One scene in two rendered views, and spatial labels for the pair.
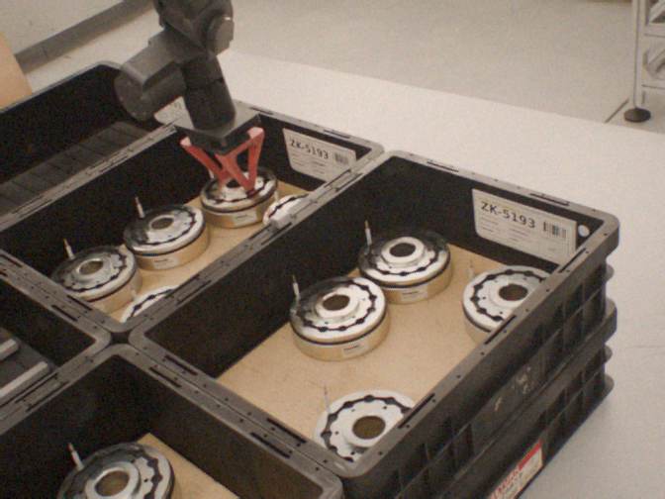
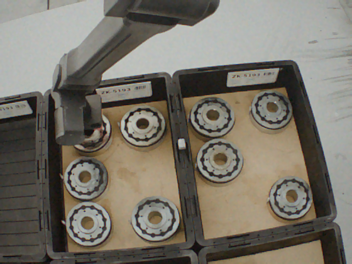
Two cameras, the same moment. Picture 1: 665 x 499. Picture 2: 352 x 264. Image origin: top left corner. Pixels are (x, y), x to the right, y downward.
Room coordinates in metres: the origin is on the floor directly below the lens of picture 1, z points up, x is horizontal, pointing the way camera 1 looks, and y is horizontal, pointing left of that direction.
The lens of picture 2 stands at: (0.60, 0.36, 1.76)
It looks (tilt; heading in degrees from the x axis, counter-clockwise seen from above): 64 degrees down; 306
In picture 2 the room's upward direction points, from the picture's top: 3 degrees counter-clockwise
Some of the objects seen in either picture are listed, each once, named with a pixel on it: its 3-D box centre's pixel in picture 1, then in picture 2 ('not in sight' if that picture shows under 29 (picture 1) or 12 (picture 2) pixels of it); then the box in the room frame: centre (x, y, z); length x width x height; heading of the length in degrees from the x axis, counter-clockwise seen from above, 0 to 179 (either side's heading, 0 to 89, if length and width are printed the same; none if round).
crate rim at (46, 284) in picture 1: (185, 202); (110, 163); (0.92, 0.16, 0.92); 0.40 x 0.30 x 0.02; 130
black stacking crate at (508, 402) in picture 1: (385, 326); (251, 154); (0.69, -0.04, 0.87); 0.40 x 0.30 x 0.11; 130
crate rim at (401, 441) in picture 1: (378, 286); (254, 145); (0.69, -0.04, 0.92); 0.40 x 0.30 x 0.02; 130
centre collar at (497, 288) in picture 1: (513, 294); (272, 107); (0.71, -0.17, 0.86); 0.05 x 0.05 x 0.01
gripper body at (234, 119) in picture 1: (210, 104); (75, 107); (1.03, 0.11, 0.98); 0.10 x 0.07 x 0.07; 39
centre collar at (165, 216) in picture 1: (162, 224); (85, 176); (0.97, 0.20, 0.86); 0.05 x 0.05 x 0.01
